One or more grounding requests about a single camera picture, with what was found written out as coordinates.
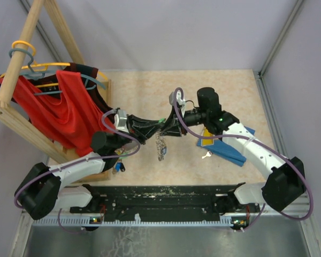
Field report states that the aluminium frame rail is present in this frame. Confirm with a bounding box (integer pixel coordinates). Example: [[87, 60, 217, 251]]
[[256, 0, 321, 257]]

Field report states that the yellow clothes hanger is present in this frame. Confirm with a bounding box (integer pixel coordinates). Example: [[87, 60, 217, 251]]
[[1, 40, 109, 88]]

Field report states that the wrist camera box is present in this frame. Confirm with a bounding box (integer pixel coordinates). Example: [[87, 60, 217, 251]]
[[169, 91, 186, 115], [114, 108, 129, 133]]

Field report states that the yellow blue cartoon cloth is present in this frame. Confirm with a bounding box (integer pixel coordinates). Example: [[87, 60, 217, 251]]
[[196, 139, 247, 167]]

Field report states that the red shirt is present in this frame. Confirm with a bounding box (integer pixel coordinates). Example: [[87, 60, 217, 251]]
[[13, 70, 107, 157]]

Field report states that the key tag bunch on blue disc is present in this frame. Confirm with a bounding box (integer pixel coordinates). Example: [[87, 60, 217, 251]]
[[112, 148, 130, 175]]

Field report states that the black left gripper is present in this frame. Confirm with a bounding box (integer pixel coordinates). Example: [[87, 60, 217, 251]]
[[111, 114, 165, 152]]

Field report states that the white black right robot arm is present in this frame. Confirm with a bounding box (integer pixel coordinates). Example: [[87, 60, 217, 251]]
[[166, 87, 306, 212]]

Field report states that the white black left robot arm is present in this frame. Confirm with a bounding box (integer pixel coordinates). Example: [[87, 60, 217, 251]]
[[14, 113, 165, 220]]

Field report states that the steel key ring disc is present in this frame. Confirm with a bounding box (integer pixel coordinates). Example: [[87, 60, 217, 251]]
[[155, 131, 167, 161]]

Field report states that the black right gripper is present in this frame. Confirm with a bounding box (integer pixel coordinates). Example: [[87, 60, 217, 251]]
[[159, 105, 208, 138]]

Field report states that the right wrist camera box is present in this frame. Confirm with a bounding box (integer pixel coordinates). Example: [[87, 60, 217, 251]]
[[169, 91, 186, 115]]

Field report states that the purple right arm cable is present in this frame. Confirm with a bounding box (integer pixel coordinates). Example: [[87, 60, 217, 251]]
[[173, 87, 314, 232]]

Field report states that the loose silver key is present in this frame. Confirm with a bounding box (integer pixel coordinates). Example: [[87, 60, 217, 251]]
[[202, 151, 213, 159]]

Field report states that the teal clothes hanger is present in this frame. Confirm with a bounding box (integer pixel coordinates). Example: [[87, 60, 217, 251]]
[[12, 51, 108, 96]]

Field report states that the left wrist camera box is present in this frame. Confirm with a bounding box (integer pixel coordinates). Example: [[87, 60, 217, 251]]
[[114, 108, 129, 133]]

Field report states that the wooden clothes rack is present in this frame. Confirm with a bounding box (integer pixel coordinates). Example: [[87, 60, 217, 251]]
[[0, 0, 114, 184]]

